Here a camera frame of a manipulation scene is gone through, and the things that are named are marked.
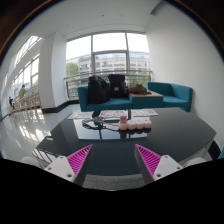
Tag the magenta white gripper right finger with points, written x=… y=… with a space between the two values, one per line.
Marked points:
x=153 y=166

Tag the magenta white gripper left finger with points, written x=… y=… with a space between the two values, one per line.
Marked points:
x=72 y=168

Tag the pink power strip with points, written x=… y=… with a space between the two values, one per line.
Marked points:
x=135 y=124

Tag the wooden side table top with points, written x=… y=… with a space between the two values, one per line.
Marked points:
x=150 y=94

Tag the teal armchair right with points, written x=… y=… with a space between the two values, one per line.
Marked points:
x=174 y=95

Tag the wooden balustrade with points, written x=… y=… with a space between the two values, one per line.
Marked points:
x=29 y=102

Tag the brown bag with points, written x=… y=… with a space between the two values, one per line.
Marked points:
x=138 y=89

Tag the black backpack left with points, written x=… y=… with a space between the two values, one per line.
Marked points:
x=98 y=90

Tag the black backpack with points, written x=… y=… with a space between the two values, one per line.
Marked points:
x=98 y=90
x=117 y=85

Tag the metal window railing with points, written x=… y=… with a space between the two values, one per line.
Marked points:
x=139 y=76

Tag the black backpack right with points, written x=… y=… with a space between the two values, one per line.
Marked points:
x=117 y=85

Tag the person in beige coat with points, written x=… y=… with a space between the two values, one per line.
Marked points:
x=22 y=92

